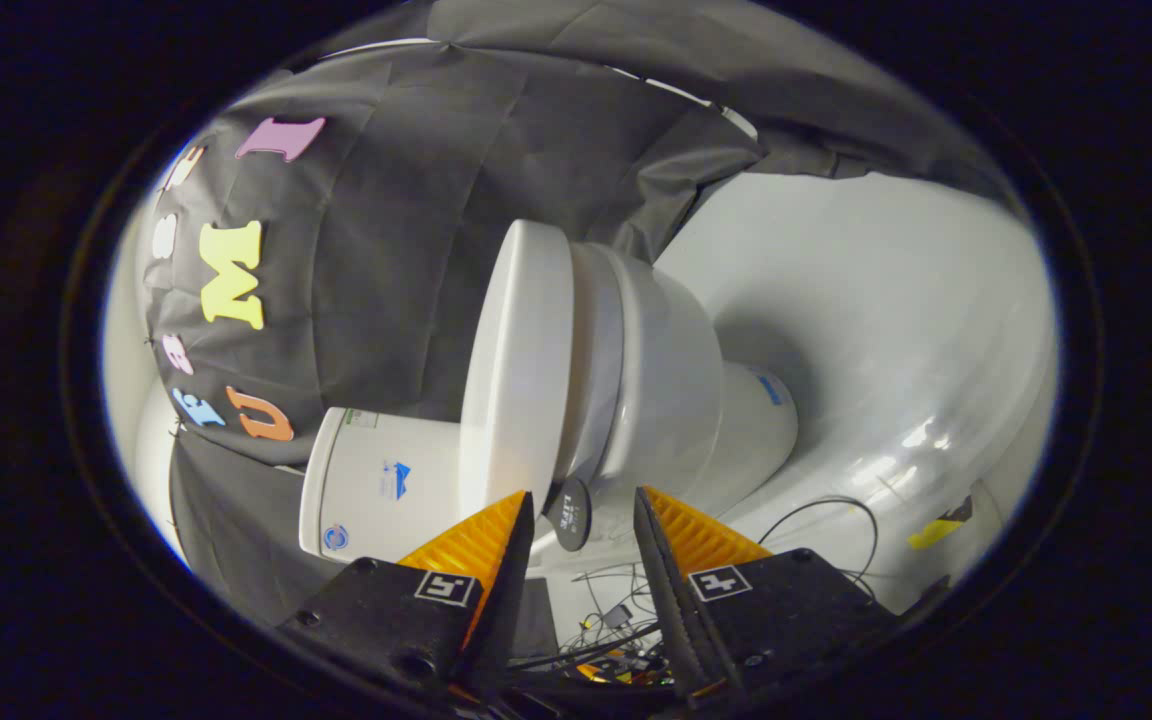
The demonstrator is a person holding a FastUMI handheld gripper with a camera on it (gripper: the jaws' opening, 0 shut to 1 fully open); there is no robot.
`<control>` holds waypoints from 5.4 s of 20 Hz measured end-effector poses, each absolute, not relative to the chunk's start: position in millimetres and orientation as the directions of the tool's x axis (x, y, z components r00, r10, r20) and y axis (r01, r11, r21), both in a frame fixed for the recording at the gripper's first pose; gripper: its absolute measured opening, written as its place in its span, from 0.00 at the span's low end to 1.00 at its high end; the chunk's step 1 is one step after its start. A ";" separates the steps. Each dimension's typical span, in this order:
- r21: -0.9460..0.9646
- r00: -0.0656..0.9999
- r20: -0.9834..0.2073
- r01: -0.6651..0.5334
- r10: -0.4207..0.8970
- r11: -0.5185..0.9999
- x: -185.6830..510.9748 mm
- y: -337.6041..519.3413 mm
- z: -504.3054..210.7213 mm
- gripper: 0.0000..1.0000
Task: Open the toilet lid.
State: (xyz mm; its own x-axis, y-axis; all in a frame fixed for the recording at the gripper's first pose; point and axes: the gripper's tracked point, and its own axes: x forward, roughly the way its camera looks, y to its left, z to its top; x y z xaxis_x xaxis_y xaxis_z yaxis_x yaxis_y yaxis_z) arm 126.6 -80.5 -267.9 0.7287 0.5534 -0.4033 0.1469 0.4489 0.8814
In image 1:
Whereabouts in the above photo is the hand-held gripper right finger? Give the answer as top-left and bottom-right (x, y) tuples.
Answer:
(633, 486), (905, 701)

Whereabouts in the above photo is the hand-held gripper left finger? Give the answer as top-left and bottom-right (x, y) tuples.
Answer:
(276, 490), (537, 701)

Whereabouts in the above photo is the white toilet lid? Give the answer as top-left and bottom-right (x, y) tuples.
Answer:
(458, 220), (593, 553)

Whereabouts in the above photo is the white toilet tank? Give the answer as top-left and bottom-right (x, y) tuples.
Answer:
(298, 407), (482, 566)

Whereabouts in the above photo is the white toilet bowl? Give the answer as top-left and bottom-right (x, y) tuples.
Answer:
(536, 250), (799, 576)

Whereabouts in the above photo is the yellow floor tape strip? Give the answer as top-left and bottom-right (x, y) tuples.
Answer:
(908, 497), (974, 550)

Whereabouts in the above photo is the black backdrop cloth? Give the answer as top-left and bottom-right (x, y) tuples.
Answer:
(141, 0), (997, 626)

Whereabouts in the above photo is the tangle of floor cables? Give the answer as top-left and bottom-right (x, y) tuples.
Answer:
(526, 565), (682, 691)

